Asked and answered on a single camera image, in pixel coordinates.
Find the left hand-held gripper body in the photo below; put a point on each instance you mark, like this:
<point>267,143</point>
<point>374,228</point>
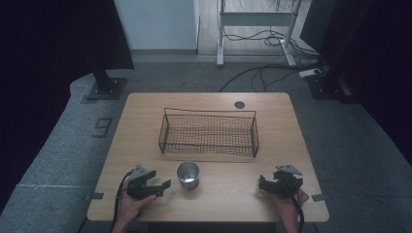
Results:
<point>137,187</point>

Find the grey tape piece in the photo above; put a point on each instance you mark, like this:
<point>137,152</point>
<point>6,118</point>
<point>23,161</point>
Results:
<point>96,195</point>
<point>318,197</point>

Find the metal cup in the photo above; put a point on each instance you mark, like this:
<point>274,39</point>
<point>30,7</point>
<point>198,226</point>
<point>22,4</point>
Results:
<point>188,176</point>

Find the person's left hand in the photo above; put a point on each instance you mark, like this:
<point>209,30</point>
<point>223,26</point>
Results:
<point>129,208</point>

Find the dark curtain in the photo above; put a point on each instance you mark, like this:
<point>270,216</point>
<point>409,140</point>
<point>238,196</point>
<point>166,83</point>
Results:
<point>48,64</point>
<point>372,64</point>

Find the person's right hand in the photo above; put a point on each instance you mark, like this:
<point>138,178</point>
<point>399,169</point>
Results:
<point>288,207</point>

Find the white metal desk frame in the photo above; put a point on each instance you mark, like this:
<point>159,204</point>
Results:
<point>256,18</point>

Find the white power strip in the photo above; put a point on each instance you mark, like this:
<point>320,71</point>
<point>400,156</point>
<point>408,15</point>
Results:
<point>309,72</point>

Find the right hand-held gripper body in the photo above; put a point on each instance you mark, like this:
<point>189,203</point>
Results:
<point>286,183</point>

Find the black metal stand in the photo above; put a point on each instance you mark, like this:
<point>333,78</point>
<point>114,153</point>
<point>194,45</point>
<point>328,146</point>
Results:
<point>107,85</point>
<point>328,84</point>

